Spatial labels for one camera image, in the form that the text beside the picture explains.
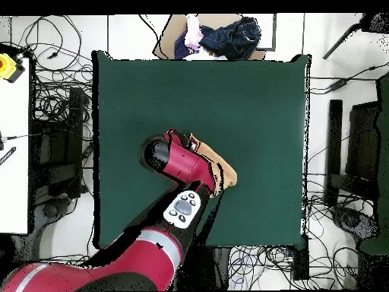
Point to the orange terry towel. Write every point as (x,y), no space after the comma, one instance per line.
(226,173)

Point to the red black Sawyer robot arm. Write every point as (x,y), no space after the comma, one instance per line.
(188,164)

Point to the dark green table cloth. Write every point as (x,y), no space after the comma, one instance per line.
(212,100)

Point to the purple dotted cloth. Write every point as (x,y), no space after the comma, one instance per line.
(182,48)

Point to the brown cardboard box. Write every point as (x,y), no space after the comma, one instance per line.
(170,36)

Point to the pink cloth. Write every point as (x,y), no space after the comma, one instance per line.
(193,33)

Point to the dark blue jeans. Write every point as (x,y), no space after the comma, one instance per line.
(234,38)

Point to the black equipment stand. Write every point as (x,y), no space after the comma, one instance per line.
(57,146)

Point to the black power strip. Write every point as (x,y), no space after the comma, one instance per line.
(301,261)

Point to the black power brick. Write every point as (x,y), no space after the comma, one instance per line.
(338,85)

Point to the dark round device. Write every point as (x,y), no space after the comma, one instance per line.
(352,220)

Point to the black monitor stand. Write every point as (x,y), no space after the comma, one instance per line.
(363,140)

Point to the white table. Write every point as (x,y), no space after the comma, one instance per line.
(13,167)

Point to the yellow emergency stop button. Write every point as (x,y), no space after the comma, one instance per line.
(7,65)

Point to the black tripod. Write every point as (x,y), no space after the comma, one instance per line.
(373,22)

